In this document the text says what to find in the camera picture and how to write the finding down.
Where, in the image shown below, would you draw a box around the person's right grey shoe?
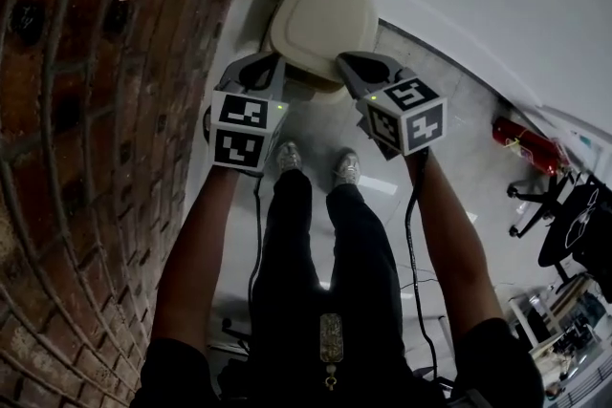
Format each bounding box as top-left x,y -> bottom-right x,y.
331,148 -> 363,188

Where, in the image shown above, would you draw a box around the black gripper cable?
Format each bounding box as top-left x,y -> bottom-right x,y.
245,171 -> 266,350
404,152 -> 453,391

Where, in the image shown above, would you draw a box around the red fire extinguisher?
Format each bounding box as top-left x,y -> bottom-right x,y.
492,116 -> 574,178

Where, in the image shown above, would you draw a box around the grey shoulder strap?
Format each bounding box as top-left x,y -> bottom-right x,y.
451,386 -> 487,408

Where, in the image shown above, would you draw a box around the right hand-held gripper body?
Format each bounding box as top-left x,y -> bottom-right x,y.
353,67 -> 448,158

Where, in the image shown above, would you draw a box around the metal pendant keychain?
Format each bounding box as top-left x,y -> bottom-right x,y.
318,311 -> 346,393

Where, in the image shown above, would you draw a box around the person's legs in black trousers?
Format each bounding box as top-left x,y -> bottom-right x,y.
248,166 -> 407,374

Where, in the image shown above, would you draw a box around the cluttered white desk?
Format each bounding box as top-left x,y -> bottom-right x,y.
506,274 -> 612,397

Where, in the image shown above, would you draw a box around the person's right forearm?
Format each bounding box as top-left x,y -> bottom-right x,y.
404,147 -> 507,340

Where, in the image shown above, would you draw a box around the person's grey shoe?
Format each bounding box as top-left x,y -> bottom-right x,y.
275,140 -> 304,174
331,148 -> 363,188

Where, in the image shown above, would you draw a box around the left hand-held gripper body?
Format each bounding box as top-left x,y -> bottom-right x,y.
204,78 -> 291,177

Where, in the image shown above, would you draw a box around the white cable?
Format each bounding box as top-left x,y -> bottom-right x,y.
563,189 -> 600,249

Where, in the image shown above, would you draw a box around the black mesh office chair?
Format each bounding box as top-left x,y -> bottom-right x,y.
506,166 -> 612,305

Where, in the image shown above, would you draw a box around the person's left forearm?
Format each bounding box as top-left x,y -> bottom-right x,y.
150,161 -> 240,350

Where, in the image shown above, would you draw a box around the person's black shirt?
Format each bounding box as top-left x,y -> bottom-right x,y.
136,314 -> 546,408

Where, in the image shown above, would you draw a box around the person's left grey shoe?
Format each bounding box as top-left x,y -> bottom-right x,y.
275,140 -> 304,174

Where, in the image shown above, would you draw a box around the beige toilet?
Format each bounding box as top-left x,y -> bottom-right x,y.
266,0 -> 380,107

